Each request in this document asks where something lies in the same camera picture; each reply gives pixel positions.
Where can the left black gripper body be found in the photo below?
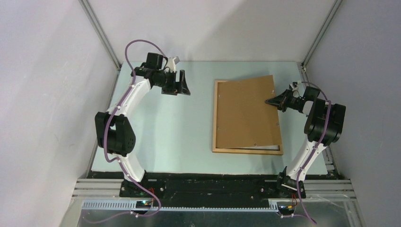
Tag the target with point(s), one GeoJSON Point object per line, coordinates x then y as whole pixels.
{"type": "Point", "coordinates": [167, 75]}

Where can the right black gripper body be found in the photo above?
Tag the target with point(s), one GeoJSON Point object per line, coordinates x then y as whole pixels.
{"type": "Point", "coordinates": [293, 100]}

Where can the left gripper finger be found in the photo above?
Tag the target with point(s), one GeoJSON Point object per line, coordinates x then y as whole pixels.
{"type": "Point", "coordinates": [182, 84]}
{"type": "Point", "coordinates": [169, 88]}

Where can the brown cardboard backing board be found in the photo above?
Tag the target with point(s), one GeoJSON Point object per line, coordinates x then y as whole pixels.
{"type": "Point", "coordinates": [243, 117]}

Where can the light wooden picture frame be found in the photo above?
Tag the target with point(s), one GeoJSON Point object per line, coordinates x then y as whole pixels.
{"type": "Point", "coordinates": [245, 151]}

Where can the photo print of window plant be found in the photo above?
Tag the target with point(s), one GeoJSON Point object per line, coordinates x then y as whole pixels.
{"type": "Point", "coordinates": [270, 147]}

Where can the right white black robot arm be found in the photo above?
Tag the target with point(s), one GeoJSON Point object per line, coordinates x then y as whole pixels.
{"type": "Point", "coordinates": [323, 127]}

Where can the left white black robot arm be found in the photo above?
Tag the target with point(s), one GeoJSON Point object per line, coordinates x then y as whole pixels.
{"type": "Point", "coordinates": [113, 128]}

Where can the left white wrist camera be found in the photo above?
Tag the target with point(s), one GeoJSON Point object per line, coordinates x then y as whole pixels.
{"type": "Point", "coordinates": [171, 63]}

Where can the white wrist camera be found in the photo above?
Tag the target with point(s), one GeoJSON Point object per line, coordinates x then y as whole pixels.
{"type": "Point", "coordinates": [296, 86]}
{"type": "Point", "coordinates": [171, 63]}

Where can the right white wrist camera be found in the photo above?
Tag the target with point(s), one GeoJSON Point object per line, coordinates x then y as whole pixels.
{"type": "Point", "coordinates": [296, 86]}

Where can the aluminium extrusion frame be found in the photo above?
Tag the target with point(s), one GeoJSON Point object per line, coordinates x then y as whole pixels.
{"type": "Point", "coordinates": [329, 191]}

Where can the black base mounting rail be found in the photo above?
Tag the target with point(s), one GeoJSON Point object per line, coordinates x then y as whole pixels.
{"type": "Point", "coordinates": [212, 191]}

